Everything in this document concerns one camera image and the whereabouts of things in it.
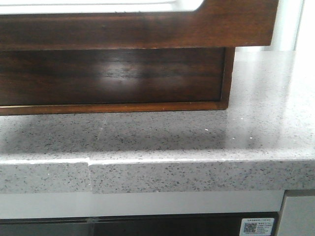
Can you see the dark wooden drawer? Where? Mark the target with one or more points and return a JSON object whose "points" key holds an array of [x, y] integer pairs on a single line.
{"points": [[215, 24]]}

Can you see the dark wooden drawer cabinet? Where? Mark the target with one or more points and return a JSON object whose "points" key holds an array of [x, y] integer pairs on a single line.
{"points": [[227, 78]]}

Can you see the white QR code label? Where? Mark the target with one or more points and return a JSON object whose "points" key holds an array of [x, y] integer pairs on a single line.
{"points": [[256, 226]]}

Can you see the white cabinet door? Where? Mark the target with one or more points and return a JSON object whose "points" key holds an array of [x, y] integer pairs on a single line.
{"points": [[298, 214]]}

